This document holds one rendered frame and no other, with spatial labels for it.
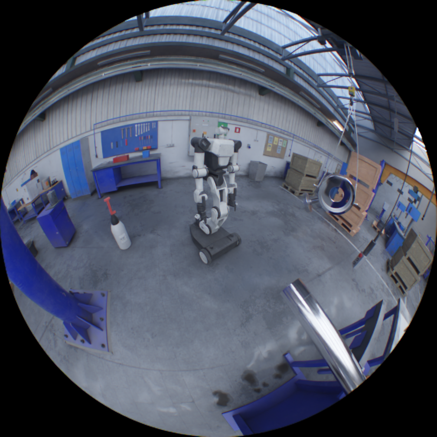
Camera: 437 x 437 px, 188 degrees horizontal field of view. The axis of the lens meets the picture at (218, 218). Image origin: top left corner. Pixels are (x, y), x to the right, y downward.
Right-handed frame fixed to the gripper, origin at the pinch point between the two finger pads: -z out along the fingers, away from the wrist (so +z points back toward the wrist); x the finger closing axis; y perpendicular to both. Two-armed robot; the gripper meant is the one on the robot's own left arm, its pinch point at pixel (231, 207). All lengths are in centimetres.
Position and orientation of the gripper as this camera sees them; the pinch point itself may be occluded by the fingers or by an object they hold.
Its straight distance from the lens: 165.8
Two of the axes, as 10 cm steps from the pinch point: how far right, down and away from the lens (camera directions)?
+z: -0.3, -8.9, -4.5
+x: 6.5, 3.3, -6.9
